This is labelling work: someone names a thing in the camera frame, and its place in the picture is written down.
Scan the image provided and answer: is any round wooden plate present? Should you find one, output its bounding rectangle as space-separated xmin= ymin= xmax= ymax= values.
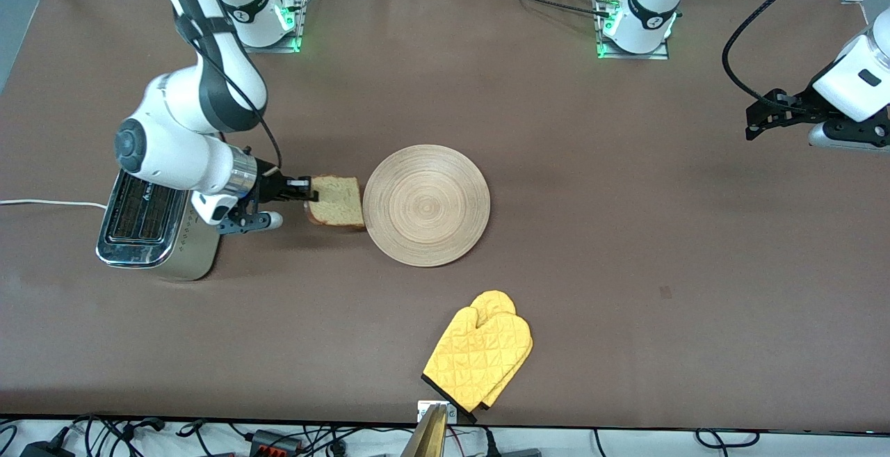
xmin=362 ymin=144 xmax=492 ymax=268

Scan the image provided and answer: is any red and black connector block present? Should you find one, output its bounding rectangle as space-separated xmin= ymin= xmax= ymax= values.
xmin=250 ymin=429 xmax=303 ymax=456

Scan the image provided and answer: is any slice of bread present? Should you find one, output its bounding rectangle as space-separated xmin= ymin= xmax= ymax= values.
xmin=304 ymin=175 xmax=366 ymax=231

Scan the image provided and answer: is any gold camera mount bar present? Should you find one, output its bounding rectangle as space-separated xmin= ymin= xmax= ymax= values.
xmin=400 ymin=403 xmax=449 ymax=457

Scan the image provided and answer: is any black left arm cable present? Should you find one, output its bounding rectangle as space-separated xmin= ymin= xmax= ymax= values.
xmin=722 ymin=0 xmax=835 ymax=113

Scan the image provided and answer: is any silver two-slot toaster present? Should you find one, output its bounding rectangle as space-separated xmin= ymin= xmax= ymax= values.
xmin=95 ymin=168 xmax=229 ymax=282

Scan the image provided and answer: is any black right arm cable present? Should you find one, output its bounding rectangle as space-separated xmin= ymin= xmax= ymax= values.
xmin=160 ymin=0 xmax=284 ymax=169

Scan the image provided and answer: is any white toaster power cord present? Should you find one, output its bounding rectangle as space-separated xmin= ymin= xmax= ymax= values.
xmin=0 ymin=198 xmax=108 ymax=209

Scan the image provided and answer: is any black looped floor cable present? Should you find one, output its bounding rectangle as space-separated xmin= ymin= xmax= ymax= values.
xmin=695 ymin=429 xmax=760 ymax=448

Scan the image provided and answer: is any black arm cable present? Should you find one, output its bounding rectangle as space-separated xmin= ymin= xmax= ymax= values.
xmin=722 ymin=0 xmax=835 ymax=113
xmin=160 ymin=0 xmax=284 ymax=169

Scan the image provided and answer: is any yellow quilted oven mitt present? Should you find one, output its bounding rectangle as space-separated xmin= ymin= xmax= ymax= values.
xmin=471 ymin=290 xmax=534 ymax=409
xmin=422 ymin=306 xmax=524 ymax=424

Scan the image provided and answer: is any aluminium right arm base plate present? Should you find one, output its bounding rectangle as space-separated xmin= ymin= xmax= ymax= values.
xmin=240 ymin=0 xmax=308 ymax=53

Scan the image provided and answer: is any white metal clamp bracket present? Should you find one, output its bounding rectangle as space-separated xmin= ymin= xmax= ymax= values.
xmin=417 ymin=401 xmax=458 ymax=423

